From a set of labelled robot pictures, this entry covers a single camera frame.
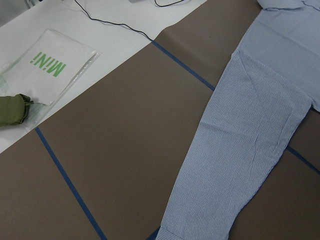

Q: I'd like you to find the light blue striped shirt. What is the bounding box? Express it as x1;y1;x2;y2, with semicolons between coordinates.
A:
156;0;320;240

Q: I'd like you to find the brown paper table mat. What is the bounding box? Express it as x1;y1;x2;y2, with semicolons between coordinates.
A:
0;0;320;240

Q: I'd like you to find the clear bag with MiNi print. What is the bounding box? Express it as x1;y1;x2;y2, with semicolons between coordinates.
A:
0;28;101;130

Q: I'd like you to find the green fabric pouch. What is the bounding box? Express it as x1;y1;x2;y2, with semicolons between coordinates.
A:
0;94;34;127

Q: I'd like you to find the thin black cable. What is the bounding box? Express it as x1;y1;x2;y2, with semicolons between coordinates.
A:
74;0;154;43

